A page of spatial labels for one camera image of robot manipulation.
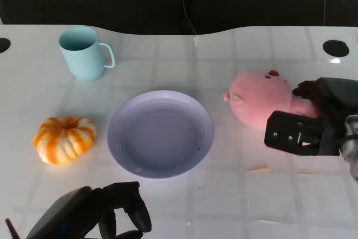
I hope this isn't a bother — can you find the orange white mini pumpkin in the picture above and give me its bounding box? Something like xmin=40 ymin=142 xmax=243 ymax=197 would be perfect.
xmin=33 ymin=116 xmax=98 ymax=166

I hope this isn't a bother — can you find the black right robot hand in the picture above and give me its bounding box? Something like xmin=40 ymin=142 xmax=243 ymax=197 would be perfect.
xmin=264 ymin=77 xmax=358 ymax=156

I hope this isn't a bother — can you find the lavender round plate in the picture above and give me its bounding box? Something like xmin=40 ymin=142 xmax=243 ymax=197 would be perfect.
xmin=107 ymin=90 xmax=215 ymax=180

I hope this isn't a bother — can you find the black table grommet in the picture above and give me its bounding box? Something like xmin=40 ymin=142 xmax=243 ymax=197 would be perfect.
xmin=322 ymin=39 xmax=350 ymax=57
xmin=0 ymin=37 xmax=11 ymax=54

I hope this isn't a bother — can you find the pink plush doll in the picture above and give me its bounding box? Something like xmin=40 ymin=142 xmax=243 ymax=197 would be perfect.
xmin=223 ymin=70 xmax=321 ymax=128

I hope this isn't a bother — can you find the mint green handled cup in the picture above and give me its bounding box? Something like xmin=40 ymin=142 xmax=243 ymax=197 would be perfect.
xmin=58 ymin=26 xmax=116 ymax=81

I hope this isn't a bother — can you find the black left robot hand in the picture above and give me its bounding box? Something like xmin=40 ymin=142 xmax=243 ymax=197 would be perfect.
xmin=25 ymin=181 xmax=153 ymax=239

